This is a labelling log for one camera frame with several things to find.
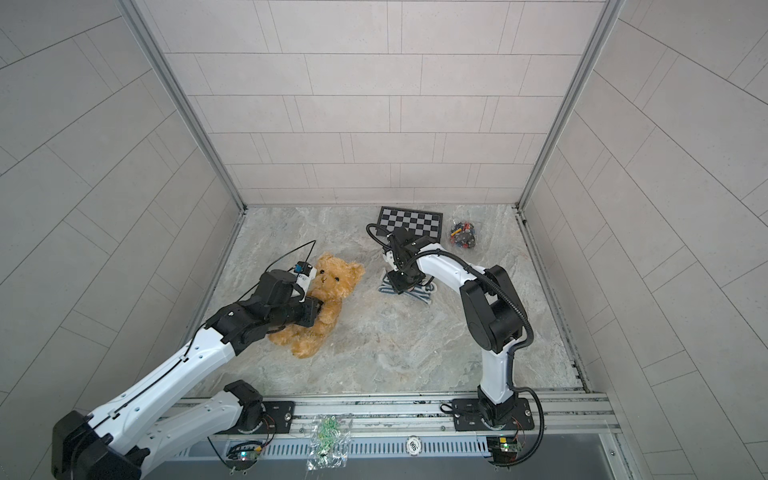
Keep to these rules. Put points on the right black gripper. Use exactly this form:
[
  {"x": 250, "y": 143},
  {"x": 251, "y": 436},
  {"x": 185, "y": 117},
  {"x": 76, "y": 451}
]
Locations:
[{"x": 392, "y": 279}]

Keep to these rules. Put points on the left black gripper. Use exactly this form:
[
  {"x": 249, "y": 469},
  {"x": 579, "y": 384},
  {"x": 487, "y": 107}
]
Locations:
[{"x": 311, "y": 311}]

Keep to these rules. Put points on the blue white striped sweater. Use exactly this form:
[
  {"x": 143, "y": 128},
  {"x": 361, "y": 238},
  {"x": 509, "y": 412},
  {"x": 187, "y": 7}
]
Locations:
[{"x": 420, "y": 292}]

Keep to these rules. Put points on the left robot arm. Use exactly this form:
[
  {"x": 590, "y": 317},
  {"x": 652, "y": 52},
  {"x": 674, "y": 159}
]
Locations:
[{"x": 78, "y": 451}]

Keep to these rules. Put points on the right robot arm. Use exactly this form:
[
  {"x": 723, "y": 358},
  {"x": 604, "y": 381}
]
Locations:
[{"x": 494, "y": 314}]

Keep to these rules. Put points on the black white chessboard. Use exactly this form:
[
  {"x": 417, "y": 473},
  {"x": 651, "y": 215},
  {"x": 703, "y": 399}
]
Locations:
[{"x": 421, "y": 223}]

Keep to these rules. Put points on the bag of colourful small parts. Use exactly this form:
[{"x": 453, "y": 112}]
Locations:
[{"x": 463, "y": 235}]

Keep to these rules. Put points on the clear bag with green parts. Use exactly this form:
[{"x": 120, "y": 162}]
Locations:
[{"x": 330, "y": 442}]

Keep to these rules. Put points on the left circuit board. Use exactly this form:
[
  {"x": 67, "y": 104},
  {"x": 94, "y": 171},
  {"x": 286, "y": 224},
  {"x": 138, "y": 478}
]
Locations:
[{"x": 245, "y": 455}]

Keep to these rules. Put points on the circuit board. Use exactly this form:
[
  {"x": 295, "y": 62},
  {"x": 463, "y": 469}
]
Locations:
[
  {"x": 503, "y": 450},
  {"x": 245, "y": 455}
]

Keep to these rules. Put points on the round white sticker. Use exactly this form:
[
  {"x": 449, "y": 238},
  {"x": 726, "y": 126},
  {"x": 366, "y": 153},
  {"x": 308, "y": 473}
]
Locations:
[{"x": 414, "y": 446}]

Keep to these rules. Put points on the right circuit board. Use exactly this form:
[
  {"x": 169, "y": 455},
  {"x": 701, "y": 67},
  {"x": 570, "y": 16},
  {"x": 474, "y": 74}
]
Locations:
[{"x": 503, "y": 450}]

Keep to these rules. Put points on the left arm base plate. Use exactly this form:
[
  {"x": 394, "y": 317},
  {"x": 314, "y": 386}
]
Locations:
[{"x": 271, "y": 417}]

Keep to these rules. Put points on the aluminium mounting rail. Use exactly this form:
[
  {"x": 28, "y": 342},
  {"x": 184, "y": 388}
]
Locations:
[{"x": 372, "y": 414}]

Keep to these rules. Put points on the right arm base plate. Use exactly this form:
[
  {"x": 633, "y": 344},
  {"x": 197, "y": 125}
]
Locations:
[{"x": 472, "y": 414}]

